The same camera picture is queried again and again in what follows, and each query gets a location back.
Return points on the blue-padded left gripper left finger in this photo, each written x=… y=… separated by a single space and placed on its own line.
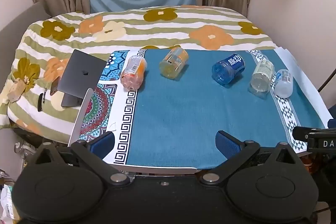
x=92 y=153

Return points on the grey laptop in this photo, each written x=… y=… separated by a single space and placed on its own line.
x=82 y=72

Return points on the yellow orange label plastic cup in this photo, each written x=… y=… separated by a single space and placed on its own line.
x=172 y=64

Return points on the frosted white plastic cup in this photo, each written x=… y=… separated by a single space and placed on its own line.
x=283 y=85

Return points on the blue plastic cup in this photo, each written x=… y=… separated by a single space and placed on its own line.
x=226 y=70

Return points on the black pen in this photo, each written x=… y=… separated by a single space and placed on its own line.
x=41 y=100

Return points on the floral striped bed quilt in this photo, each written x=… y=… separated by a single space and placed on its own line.
x=46 y=47

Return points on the grey bed headboard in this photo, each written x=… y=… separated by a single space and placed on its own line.
x=12 y=33

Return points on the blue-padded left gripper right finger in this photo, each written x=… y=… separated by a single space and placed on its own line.
x=237 y=154

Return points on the brown smartphone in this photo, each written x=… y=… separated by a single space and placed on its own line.
x=54 y=86

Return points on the clear cup green white label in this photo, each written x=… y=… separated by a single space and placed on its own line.
x=261 y=78

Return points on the blue patterned tablecloth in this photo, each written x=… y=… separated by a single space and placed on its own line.
x=173 y=123

